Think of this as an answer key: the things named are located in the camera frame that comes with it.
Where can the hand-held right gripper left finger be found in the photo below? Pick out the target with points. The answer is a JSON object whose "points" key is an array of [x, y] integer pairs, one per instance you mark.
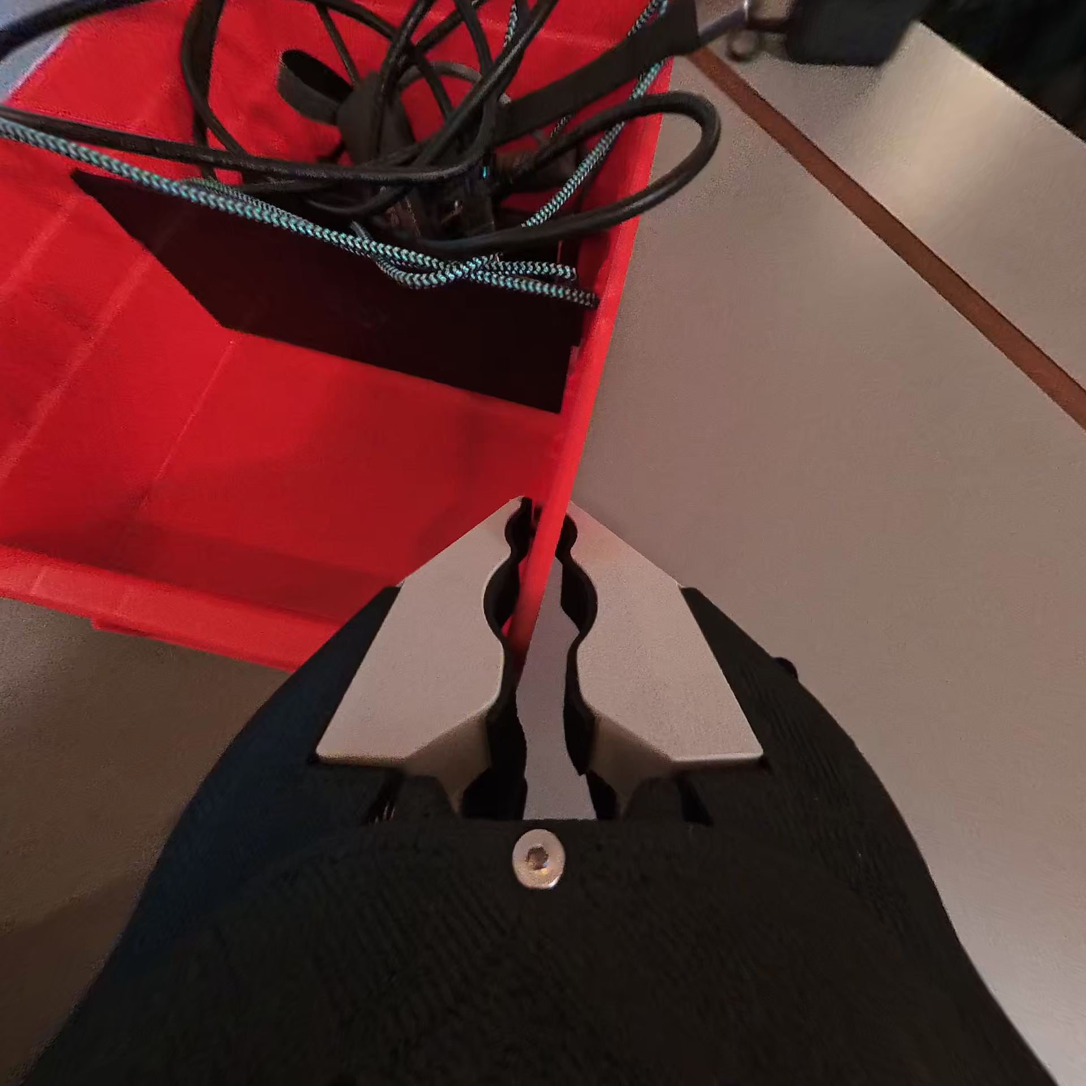
{"points": [[424, 670]]}

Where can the red plastic bin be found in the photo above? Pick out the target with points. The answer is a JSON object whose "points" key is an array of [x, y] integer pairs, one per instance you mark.
{"points": [[297, 475]]}

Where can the black bin divider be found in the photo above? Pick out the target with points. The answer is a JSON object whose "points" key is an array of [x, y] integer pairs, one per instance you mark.
{"points": [[356, 322]]}

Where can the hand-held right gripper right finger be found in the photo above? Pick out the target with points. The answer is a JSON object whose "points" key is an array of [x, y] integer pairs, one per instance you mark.
{"points": [[662, 670]]}

